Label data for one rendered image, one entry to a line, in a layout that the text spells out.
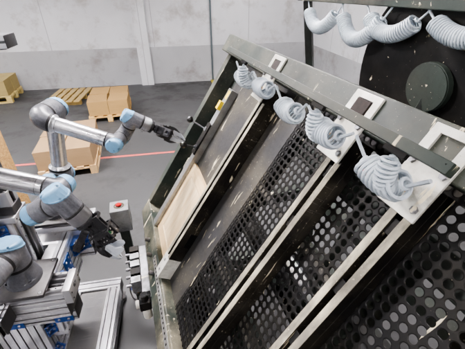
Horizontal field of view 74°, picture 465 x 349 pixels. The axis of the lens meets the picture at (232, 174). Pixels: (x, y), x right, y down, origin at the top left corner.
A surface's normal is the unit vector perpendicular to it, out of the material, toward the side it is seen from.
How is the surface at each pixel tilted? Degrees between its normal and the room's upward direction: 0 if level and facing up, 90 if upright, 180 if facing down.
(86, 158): 90
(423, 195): 57
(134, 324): 0
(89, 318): 0
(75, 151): 90
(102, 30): 90
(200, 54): 90
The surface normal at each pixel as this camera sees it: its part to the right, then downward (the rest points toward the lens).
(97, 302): 0.00, -0.85
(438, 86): -0.95, 0.16
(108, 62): 0.18, 0.51
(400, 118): -0.80, -0.33
